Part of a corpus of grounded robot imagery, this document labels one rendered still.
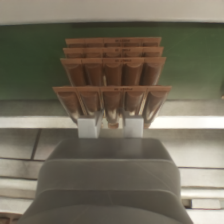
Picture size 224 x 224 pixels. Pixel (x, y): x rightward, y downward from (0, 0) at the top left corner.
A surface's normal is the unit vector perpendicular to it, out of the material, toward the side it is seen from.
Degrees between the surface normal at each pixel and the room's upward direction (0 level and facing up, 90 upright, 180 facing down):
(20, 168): 90
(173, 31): 2
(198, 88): 2
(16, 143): 90
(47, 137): 90
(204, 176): 90
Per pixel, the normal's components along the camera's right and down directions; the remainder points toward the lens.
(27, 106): -0.02, -0.48
